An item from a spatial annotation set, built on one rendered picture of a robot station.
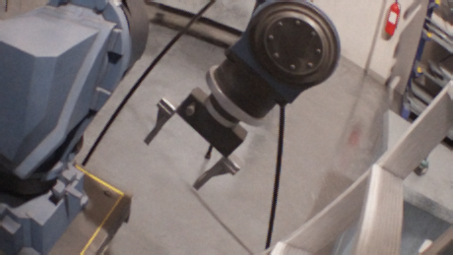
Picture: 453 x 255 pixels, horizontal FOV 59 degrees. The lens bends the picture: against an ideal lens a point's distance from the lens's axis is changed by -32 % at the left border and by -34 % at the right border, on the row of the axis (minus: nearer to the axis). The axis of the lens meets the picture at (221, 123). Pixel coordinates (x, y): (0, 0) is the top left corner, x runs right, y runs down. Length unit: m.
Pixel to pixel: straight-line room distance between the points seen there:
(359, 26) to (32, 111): 5.98
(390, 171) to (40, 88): 0.65
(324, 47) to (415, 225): 1.35
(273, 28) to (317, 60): 0.09
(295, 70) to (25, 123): 0.53
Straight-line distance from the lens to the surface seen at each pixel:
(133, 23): 1.21
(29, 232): 1.30
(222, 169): 1.14
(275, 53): 0.94
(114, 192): 1.76
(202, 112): 1.09
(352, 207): 0.86
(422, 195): 2.01
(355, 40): 6.71
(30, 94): 0.94
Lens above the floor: 1.34
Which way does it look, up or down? 23 degrees down
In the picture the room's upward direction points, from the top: 21 degrees clockwise
